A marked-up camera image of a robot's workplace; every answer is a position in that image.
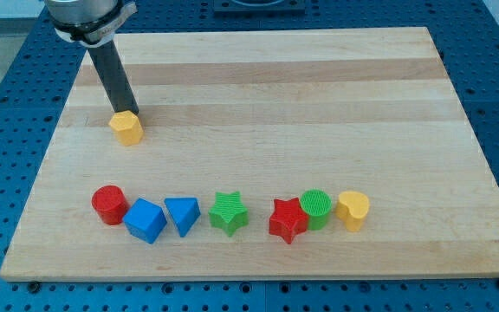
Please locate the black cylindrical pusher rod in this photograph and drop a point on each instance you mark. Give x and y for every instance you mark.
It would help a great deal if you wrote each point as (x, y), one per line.
(112, 74)

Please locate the blue cube block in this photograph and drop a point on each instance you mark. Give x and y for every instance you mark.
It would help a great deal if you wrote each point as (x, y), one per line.
(145, 220)

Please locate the red star block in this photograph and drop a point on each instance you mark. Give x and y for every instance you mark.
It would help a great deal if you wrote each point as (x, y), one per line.
(288, 219)

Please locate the yellow hexagon block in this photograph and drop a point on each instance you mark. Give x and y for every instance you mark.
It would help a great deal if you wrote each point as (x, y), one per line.
(126, 128)

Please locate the yellow heart block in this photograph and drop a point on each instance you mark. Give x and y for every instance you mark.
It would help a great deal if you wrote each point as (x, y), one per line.
(352, 208)

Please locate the wooden board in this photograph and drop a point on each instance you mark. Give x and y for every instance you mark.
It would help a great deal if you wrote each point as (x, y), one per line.
(271, 114)

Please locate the blue triangle block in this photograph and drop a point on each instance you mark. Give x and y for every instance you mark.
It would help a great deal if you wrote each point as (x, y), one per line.
(184, 212)

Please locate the green cylinder block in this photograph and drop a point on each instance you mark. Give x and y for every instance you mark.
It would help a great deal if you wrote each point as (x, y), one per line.
(317, 205)

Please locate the green star block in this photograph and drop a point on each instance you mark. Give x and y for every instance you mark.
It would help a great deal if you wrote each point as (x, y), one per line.
(228, 212)

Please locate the red cylinder block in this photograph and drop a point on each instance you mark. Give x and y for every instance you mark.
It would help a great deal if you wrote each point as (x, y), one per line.
(110, 204)

